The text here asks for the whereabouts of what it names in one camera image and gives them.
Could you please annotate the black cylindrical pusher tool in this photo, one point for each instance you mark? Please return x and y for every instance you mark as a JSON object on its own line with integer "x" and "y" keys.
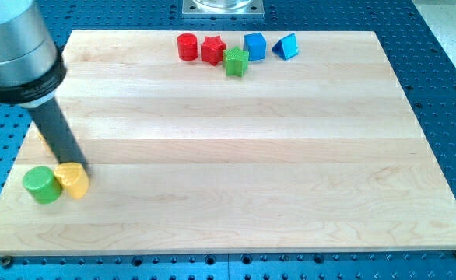
{"x": 52, "y": 125}

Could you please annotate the blue triangle block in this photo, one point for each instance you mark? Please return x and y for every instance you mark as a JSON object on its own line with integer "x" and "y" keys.
{"x": 286, "y": 47}

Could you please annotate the green cylinder block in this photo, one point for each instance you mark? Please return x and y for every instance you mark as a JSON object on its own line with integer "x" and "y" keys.
{"x": 40, "y": 182}

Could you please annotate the red star block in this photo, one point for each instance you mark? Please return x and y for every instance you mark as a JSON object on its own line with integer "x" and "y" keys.
{"x": 212, "y": 50}

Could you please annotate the green star block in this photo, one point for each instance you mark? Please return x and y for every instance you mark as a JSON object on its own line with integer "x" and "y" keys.
{"x": 235, "y": 61}

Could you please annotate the red cylinder block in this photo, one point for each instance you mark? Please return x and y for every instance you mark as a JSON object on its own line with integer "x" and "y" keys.
{"x": 187, "y": 45}

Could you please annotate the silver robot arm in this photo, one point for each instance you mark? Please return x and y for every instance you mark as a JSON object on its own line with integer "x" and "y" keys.
{"x": 31, "y": 65}

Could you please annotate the wooden board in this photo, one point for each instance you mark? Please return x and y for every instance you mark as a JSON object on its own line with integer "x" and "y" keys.
{"x": 318, "y": 153}

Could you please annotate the blue cube block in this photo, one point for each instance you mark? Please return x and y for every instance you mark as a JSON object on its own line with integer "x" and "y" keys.
{"x": 255, "y": 44}

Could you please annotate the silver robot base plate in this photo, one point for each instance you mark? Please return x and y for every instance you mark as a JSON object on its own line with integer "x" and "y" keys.
{"x": 222, "y": 8}

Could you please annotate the yellow heart block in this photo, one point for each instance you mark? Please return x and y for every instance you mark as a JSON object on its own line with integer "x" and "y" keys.
{"x": 73, "y": 179}

